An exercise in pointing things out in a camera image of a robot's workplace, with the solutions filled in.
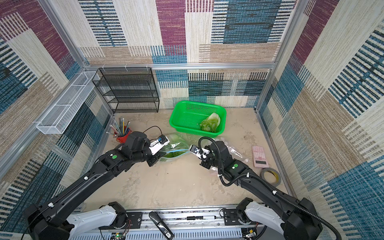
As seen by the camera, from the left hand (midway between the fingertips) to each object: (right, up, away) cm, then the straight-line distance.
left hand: (163, 149), depth 75 cm
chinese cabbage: (+26, +13, +24) cm, 38 cm away
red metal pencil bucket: (-29, +3, +19) cm, 35 cm away
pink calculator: (+55, -9, +17) cm, 58 cm away
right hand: (+19, -2, +5) cm, 20 cm away
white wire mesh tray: (-49, +14, -4) cm, 51 cm away
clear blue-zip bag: (+7, 0, +10) cm, 12 cm away
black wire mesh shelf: (-32, +37, +33) cm, 59 cm away
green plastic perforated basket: (+10, +18, +41) cm, 46 cm away
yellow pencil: (-30, +11, +21) cm, 38 cm away
